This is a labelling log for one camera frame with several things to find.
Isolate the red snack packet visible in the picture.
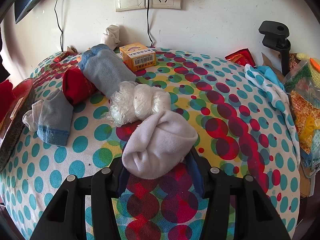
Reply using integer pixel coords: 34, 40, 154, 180
225, 48, 255, 67

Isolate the white sock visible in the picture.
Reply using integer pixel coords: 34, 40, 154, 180
122, 110, 198, 179
101, 24, 120, 50

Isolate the white sock by wall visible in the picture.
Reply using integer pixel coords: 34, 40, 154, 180
101, 24, 120, 50

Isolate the polka dot white cloth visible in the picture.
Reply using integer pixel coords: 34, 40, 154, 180
244, 64, 301, 166

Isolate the red sock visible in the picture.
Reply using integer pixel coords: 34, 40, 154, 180
62, 68, 97, 106

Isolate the plastic bag of items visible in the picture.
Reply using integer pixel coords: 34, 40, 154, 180
283, 60, 319, 176

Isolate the clear plastic bundle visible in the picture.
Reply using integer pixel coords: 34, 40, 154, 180
106, 81, 171, 127

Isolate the red round tray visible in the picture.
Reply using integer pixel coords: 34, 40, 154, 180
1, 77, 35, 171

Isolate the polka dot bed sheet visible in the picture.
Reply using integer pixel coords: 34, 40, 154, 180
1, 48, 300, 239

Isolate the small red candy wrapper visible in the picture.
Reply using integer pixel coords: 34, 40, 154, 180
53, 51, 70, 63

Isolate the black hanging cable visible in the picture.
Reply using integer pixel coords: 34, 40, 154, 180
54, 0, 65, 53

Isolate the grey blue short sock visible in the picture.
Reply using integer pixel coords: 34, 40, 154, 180
22, 89, 73, 146

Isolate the grey blue long sock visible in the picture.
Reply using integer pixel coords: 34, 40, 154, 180
79, 44, 136, 98

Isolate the yellow knitted duck toy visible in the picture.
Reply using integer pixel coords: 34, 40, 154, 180
296, 53, 320, 88

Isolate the black phone holder clamp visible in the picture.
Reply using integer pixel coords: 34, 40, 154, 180
259, 21, 291, 76

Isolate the orange medicine box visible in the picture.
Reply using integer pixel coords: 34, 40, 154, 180
119, 42, 156, 72

